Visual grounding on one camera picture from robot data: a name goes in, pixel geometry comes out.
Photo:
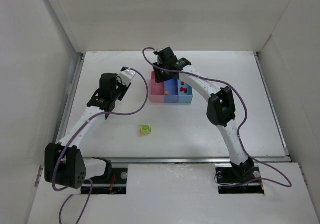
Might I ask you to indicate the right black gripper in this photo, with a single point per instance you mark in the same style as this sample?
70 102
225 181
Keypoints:
161 75

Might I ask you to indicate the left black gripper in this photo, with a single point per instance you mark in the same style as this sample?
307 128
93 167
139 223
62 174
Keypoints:
122 90

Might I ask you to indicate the green lego brick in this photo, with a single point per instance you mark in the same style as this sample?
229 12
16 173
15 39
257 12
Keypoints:
146 129

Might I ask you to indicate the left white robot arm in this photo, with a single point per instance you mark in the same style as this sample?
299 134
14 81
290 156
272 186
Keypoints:
63 161

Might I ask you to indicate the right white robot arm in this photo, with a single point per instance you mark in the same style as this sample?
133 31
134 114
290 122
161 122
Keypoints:
221 108

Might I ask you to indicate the pink container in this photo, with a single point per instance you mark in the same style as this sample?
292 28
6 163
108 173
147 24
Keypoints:
157 90

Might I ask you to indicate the dark blue container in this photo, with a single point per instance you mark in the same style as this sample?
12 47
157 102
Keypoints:
172 87

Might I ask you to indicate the light blue container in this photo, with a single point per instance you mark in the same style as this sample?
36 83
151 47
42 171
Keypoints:
184 97

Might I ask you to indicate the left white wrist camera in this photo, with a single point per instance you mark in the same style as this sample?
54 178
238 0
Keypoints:
126 76

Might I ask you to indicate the aluminium front rail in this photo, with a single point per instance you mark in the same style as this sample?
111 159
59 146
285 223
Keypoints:
176 160

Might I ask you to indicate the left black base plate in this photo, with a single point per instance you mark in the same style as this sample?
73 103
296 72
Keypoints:
115 184

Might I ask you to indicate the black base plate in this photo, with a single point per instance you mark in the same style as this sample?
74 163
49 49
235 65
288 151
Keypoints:
229 183
115 184

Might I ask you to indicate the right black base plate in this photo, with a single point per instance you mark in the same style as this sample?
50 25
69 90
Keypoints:
229 183

